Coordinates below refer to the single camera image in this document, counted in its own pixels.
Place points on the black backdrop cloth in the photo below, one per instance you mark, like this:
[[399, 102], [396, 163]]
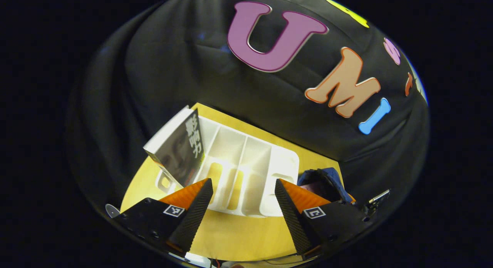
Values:
[[173, 67]]

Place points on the black portrait book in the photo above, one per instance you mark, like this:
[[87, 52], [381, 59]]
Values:
[[179, 152]]

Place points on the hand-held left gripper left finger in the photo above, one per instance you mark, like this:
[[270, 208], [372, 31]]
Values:
[[194, 218]]

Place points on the blue schoolbag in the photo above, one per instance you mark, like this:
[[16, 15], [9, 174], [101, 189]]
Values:
[[333, 179]]

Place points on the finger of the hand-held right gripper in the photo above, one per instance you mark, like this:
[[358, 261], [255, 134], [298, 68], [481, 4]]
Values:
[[351, 199]]

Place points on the white plastic bookshelf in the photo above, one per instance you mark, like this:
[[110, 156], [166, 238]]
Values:
[[246, 168]]

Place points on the white round stand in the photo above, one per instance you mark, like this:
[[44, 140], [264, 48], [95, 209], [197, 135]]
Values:
[[111, 211]]

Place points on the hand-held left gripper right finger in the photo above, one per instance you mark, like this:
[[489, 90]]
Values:
[[294, 221]]

